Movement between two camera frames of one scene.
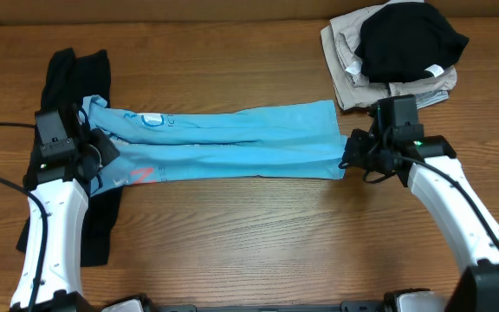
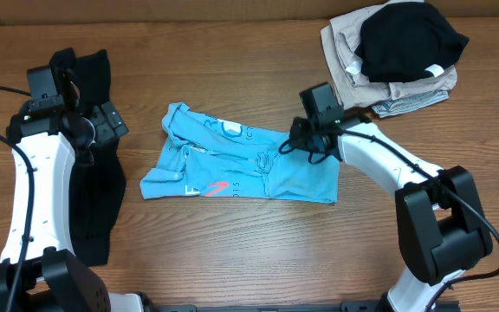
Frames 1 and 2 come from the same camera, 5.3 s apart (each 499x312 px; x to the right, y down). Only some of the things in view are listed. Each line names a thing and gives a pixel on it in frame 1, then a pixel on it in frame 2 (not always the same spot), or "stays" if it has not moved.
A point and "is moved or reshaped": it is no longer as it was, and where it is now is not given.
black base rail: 388,304 stays
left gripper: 103,149 to 107,120
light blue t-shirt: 293,140 is moved or reshaped
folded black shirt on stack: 406,41 stays
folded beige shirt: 340,40 stays
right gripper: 355,157 to 299,140
